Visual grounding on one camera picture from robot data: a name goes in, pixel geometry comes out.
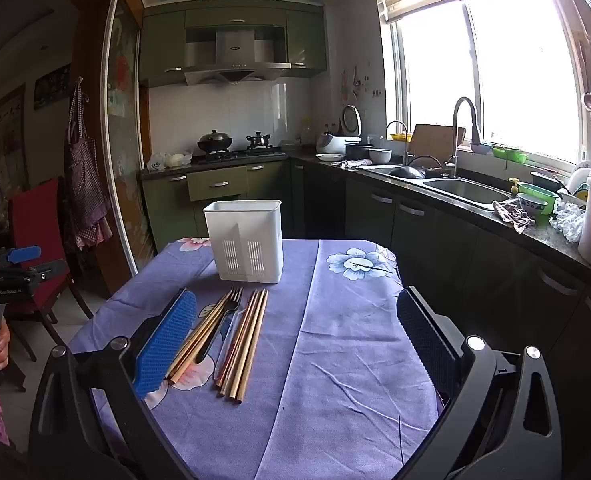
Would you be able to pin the green wall cabinets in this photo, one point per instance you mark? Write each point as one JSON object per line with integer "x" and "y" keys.
{"x": 160, "y": 45}

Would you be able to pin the framed wall picture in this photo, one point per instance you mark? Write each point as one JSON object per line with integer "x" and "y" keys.
{"x": 10, "y": 130}

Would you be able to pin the white plastic bags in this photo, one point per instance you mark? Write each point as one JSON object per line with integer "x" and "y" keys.
{"x": 175, "y": 159}

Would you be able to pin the black frying pan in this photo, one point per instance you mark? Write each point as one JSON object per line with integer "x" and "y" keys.
{"x": 408, "y": 172}

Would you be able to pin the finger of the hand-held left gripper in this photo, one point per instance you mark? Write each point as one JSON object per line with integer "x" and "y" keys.
{"x": 22, "y": 255}
{"x": 45, "y": 270}

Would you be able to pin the black plastic fork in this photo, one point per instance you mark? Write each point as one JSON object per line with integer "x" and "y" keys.
{"x": 220, "y": 327}

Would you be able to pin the black cooker pot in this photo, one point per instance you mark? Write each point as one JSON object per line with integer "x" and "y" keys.
{"x": 358, "y": 151}

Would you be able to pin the dark wall poster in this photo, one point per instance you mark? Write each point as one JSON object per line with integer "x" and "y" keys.
{"x": 52, "y": 85}

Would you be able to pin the wooden chopstick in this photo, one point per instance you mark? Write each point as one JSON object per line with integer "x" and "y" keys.
{"x": 211, "y": 337}
{"x": 198, "y": 337}
{"x": 235, "y": 337}
{"x": 248, "y": 342}
{"x": 201, "y": 340}
{"x": 254, "y": 344}
{"x": 206, "y": 341}
{"x": 241, "y": 341}

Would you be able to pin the person's left hand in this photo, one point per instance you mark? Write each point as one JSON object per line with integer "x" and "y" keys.
{"x": 2, "y": 347}

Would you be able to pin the black wok with lid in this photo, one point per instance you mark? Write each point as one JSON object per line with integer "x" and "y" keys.
{"x": 215, "y": 142}

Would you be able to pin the white plate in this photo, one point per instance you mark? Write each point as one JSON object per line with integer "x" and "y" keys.
{"x": 583, "y": 175}

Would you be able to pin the pink dishcloth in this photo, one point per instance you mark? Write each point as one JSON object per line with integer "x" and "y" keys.
{"x": 358, "y": 163}

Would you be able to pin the white rice cooker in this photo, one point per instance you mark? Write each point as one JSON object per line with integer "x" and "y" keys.
{"x": 330, "y": 142}

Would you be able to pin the red wooden chair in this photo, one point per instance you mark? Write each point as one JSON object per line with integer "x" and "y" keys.
{"x": 35, "y": 220}

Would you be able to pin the steel range hood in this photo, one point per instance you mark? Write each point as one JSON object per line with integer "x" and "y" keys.
{"x": 235, "y": 50}

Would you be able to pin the purple floral tablecloth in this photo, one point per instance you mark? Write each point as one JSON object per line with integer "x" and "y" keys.
{"x": 335, "y": 360}

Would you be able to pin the brown dish rag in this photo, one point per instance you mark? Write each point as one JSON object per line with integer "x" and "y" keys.
{"x": 513, "y": 215}

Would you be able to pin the crumpled clear plastic bag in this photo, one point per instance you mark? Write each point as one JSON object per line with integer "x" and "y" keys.
{"x": 568, "y": 222}

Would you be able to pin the yellow plastic container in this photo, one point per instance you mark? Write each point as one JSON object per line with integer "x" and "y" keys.
{"x": 400, "y": 137}

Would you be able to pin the dark base cabinets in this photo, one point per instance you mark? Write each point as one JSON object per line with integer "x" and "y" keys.
{"x": 500, "y": 270}

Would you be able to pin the tall chrome faucet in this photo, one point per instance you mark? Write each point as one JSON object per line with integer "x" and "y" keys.
{"x": 455, "y": 145}

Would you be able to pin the green plastic basin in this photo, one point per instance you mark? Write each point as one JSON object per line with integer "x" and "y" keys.
{"x": 550, "y": 197}

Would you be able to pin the white shallow dish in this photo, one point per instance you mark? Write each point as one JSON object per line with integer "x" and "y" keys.
{"x": 329, "y": 157}

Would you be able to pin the white plastic utensil holder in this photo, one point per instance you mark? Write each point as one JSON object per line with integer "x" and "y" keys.
{"x": 240, "y": 230}

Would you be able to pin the wooden cutting board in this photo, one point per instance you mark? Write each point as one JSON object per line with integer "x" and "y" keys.
{"x": 433, "y": 140}

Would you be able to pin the checked apron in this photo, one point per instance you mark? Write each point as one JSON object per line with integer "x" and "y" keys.
{"x": 82, "y": 180}

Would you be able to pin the blue patterned bowl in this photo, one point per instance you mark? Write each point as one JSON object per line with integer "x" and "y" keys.
{"x": 531, "y": 205}

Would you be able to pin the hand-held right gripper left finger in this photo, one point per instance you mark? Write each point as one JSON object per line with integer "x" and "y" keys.
{"x": 168, "y": 345}

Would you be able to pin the glass sliding door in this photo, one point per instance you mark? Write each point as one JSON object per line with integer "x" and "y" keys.
{"x": 125, "y": 135}

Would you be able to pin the green plastic baskets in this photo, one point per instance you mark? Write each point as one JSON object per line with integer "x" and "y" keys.
{"x": 508, "y": 152}

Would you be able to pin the stainless steel sink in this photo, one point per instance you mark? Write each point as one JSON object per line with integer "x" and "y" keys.
{"x": 465, "y": 191}

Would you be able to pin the kitchen window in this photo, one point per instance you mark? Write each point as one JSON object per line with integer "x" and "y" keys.
{"x": 520, "y": 70}

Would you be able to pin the small blue bowl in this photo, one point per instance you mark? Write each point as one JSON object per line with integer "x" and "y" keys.
{"x": 481, "y": 148}

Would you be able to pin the yellow plastic spigot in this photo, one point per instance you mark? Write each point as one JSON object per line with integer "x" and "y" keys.
{"x": 514, "y": 187}

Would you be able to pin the black gas stove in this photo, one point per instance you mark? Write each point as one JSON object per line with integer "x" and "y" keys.
{"x": 265, "y": 151}

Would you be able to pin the hanging wall ornament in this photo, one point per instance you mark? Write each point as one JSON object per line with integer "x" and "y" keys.
{"x": 345, "y": 85}

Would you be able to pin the cooking oil bottle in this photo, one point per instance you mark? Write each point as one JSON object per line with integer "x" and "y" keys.
{"x": 305, "y": 132}

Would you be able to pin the clear plastic spoon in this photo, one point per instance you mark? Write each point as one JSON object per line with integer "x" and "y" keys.
{"x": 227, "y": 345}

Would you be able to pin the white bowl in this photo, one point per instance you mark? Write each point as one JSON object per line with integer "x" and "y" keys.
{"x": 380, "y": 156}

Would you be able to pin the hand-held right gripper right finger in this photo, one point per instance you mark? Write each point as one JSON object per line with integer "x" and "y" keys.
{"x": 428, "y": 340}

